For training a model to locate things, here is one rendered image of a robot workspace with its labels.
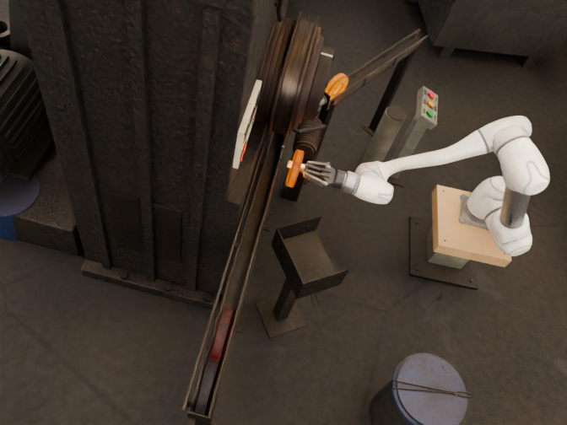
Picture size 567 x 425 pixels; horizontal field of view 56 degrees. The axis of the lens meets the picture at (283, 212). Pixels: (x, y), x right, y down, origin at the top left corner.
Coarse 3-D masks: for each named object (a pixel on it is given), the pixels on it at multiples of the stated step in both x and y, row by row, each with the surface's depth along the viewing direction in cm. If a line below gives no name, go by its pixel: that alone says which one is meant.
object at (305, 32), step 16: (304, 16) 193; (304, 32) 185; (304, 48) 183; (288, 64) 182; (304, 64) 181; (288, 80) 183; (288, 96) 186; (288, 112) 190; (272, 128) 201; (288, 128) 195
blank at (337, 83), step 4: (336, 76) 260; (340, 76) 260; (344, 76) 261; (332, 80) 259; (336, 80) 259; (340, 80) 261; (344, 80) 264; (328, 84) 260; (332, 84) 259; (336, 84) 261; (340, 84) 268; (344, 84) 268; (328, 88) 260; (332, 88) 261; (336, 88) 270; (340, 88) 269; (344, 88) 271; (328, 92) 261; (332, 92) 264; (336, 92) 269; (340, 92) 271; (332, 96) 268
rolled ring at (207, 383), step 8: (208, 360) 178; (216, 360) 179; (208, 368) 174; (216, 368) 175; (208, 376) 172; (208, 384) 171; (200, 392) 170; (208, 392) 170; (200, 400) 170; (200, 408) 172
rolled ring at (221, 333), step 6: (228, 312) 185; (222, 318) 182; (228, 318) 183; (222, 324) 181; (228, 324) 181; (222, 330) 180; (216, 336) 180; (222, 336) 180; (216, 342) 180; (222, 342) 180; (216, 348) 180; (222, 348) 182; (216, 354) 181
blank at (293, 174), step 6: (300, 150) 215; (294, 156) 212; (300, 156) 211; (294, 162) 209; (300, 162) 210; (294, 168) 209; (288, 174) 221; (294, 174) 210; (288, 180) 212; (294, 180) 211
